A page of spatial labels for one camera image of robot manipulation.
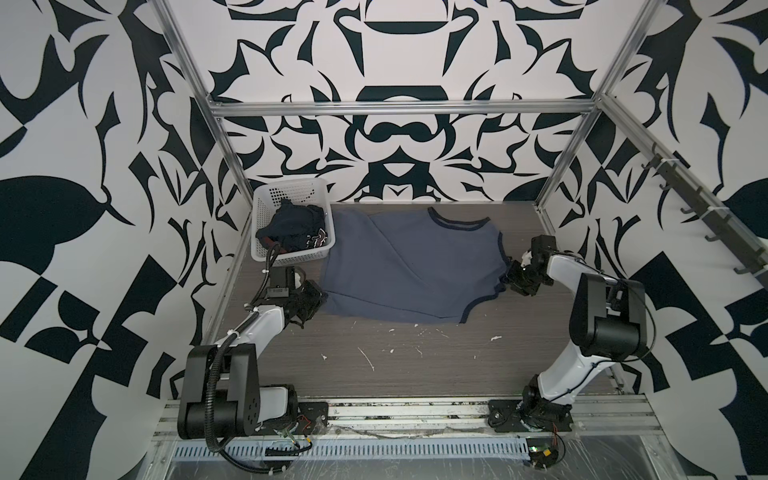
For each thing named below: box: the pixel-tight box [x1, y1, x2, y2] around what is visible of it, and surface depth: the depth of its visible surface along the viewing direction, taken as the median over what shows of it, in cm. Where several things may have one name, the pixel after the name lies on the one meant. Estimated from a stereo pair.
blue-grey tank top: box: [323, 207, 510, 324], surface depth 104 cm
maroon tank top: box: [260, 236, 287, 254], surface depth 98 cm
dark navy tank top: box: [256, 199, 326, 252], surface depth 102 cm
